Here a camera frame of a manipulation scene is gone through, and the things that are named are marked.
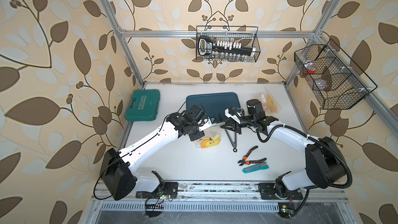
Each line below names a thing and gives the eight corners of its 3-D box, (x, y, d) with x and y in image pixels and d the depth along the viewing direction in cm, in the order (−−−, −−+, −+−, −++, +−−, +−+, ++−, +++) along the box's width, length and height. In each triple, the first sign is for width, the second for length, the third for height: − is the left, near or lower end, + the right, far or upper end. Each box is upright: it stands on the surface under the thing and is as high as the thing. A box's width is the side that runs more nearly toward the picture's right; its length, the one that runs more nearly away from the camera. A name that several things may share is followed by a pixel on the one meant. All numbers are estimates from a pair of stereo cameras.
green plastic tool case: (125, 122, 101) (122, 117, 97) (136, 94, 117) (133, 89, 113) (154, 122, 101) (152, 117, 97) (161, 94, 117) (159, 89, 113)
